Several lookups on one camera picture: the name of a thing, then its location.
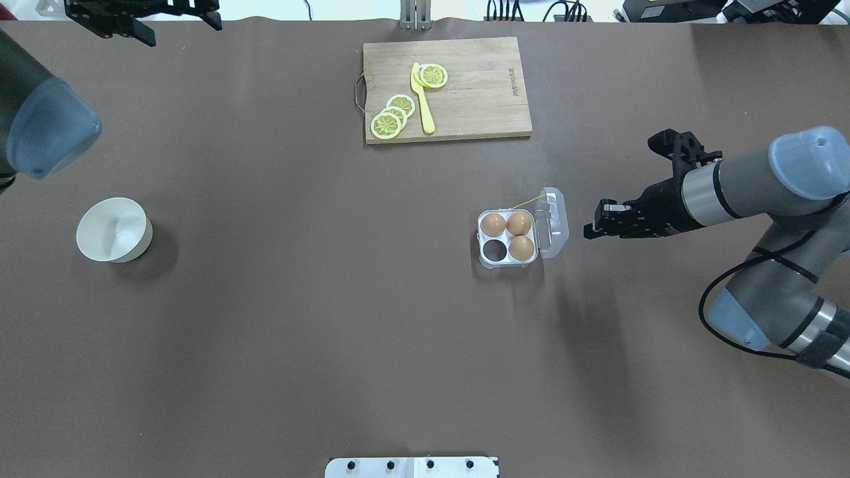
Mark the yellow plastic knife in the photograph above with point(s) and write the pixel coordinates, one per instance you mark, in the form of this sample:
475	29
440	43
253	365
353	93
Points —
427	120

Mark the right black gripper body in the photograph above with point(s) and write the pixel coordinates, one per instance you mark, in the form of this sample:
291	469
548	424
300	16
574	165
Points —
665	202

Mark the white ceramic bowl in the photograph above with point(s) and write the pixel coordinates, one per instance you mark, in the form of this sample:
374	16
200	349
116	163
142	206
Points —
115	230

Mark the lemon slice outer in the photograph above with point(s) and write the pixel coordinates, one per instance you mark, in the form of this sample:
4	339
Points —
385	126

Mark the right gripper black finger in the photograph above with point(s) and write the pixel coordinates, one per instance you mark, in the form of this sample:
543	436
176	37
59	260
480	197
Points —
610	219

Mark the clear plastic egg box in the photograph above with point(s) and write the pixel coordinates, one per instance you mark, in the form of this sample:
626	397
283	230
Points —
549	232

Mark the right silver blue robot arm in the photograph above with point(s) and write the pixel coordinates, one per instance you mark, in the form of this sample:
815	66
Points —
764	306

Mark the brown egg in box front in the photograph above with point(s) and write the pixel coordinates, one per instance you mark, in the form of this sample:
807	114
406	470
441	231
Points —
522	248

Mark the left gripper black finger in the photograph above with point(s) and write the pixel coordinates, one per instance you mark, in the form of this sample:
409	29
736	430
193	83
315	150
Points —
142	32
206	11

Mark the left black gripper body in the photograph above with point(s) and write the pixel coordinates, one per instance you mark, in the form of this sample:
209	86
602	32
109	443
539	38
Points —
121	16

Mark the brown egg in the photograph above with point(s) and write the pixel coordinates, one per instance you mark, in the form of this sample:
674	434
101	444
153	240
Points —
492	224
522	248
519	223

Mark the lemon slice near handle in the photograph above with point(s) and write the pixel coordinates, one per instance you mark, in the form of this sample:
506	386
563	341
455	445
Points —
432	76

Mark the lemon slice middle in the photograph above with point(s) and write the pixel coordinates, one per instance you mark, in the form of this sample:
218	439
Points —
399	113

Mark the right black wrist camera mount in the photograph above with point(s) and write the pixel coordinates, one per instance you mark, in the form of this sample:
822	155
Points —
683	150

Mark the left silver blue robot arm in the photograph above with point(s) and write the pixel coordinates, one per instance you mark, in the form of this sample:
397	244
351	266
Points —
45	124

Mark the aluminium frame post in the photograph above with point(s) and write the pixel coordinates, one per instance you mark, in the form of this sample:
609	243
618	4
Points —
415	15

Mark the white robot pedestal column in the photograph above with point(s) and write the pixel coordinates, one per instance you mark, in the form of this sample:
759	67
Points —
426	466

